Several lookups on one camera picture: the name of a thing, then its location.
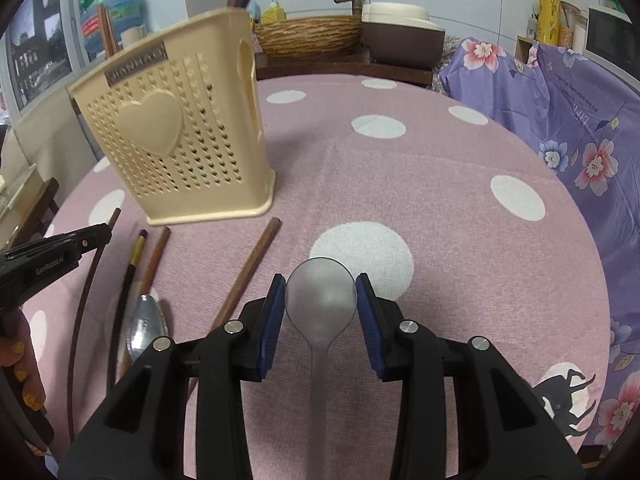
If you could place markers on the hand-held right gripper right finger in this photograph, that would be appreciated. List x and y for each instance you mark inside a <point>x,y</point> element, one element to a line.
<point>372,332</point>

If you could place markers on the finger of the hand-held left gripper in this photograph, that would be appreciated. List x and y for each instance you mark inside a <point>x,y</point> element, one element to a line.
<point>92,240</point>

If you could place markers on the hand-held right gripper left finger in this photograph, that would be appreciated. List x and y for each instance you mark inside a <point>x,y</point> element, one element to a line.
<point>267,332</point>

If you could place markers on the brown wooden chopstick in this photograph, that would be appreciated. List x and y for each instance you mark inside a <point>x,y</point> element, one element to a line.
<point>106,30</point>
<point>250,265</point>
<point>157,255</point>
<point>114,217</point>

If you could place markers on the metal spoon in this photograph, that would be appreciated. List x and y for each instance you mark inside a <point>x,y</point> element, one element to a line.
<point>320,295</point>
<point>145,320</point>

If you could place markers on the beige perforated utensil holder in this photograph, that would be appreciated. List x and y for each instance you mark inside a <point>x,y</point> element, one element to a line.
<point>200,125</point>

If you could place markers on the person's left hand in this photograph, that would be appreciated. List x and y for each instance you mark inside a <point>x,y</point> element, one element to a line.
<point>22,360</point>

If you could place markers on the small dark wooden stool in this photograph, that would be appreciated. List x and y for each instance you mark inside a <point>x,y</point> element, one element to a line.
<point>47,200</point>

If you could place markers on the beige cloth cover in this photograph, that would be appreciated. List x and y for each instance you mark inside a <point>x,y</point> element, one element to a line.
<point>45,125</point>

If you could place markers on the pink polka dot tablecloth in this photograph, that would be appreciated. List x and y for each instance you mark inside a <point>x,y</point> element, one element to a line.
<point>400,185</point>

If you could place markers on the sliding glass window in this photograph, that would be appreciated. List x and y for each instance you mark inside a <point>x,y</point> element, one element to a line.
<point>40,45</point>

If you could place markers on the white paper cup tube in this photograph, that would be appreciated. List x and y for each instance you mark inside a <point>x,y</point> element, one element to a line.
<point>134,35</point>

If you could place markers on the dark wooden cabinet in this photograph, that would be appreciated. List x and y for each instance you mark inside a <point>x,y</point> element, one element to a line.
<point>340,67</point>

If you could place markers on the purple floral cloth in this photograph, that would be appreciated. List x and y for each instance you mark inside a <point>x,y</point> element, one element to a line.
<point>575,125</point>

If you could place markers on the yellow soap pump bottle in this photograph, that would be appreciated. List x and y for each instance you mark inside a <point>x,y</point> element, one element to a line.
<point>272,10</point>

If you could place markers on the woven basket sink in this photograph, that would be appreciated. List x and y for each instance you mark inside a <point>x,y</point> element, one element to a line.
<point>310,37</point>

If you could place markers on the brown white rice cooker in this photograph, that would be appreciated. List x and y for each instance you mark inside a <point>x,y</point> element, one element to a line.
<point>400,30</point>

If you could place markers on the small cardboard box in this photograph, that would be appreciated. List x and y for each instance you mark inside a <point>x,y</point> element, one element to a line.
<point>525,50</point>

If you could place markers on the glass storage jar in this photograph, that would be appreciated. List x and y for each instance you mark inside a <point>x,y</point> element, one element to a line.
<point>572,25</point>

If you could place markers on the yellow cling wrap roll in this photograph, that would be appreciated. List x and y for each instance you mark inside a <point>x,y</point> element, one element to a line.
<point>549,7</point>

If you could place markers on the white microwave oven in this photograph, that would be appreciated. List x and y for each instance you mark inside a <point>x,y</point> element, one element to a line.
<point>615,35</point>

